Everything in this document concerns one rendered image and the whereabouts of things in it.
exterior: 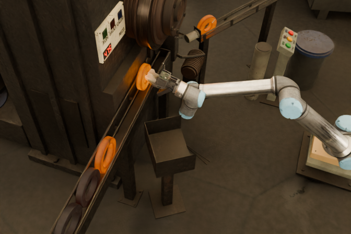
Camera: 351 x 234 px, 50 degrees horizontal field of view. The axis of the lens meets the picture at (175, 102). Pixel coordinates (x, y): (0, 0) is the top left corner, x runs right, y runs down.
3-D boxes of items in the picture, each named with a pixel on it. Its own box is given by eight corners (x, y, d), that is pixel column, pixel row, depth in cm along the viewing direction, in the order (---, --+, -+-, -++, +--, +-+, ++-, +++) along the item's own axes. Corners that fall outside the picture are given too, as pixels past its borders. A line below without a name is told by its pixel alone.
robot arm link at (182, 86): (184, 90, 219) (179, 102, 213) (176, 86, 219) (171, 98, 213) (189, 80, 212) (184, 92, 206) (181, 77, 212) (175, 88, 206)
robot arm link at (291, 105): (365, 143, 238) (294, 80, 205) (371, 167, 227) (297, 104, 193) (342, 151, 247) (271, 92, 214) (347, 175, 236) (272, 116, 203)
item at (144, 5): (137, 64, 205) (132, -14, 170) (167, 17, 235) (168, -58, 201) (148, 67, 204) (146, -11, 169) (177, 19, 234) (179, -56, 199)
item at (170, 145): (156, 227, 235) (155, 163, 182) (147, 190, 252) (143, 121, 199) (188, 219, 239) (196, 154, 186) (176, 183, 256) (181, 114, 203)
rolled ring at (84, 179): (96, 162, 173) (90, 160, 173) (78, 199, 163) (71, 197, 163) (103, 178, 188) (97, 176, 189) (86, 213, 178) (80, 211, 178)
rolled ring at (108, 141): (96, 168, 174) (90, 166, 175) (106, 177, 191) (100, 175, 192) (110, 132, 181) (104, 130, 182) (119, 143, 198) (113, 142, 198)
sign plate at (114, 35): (98, 62, 178) (94, 31, 165) (122, 31, 195) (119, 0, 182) (103, 63, 178) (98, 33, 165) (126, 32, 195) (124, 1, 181)
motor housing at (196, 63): (177, 115, 297) (179, 63, 258) (185, 95, 311) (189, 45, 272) (192, 119, 295) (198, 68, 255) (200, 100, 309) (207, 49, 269)
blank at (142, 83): (134, 76, 205) (140, 78, 204) (144, 57, 214) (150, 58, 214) (137, 94, 217) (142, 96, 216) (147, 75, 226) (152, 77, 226)
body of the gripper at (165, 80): (162, 68, 211) (181, 77, 211) (158, 77, 217) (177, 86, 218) (157, 77, 206) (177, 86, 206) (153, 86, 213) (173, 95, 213)
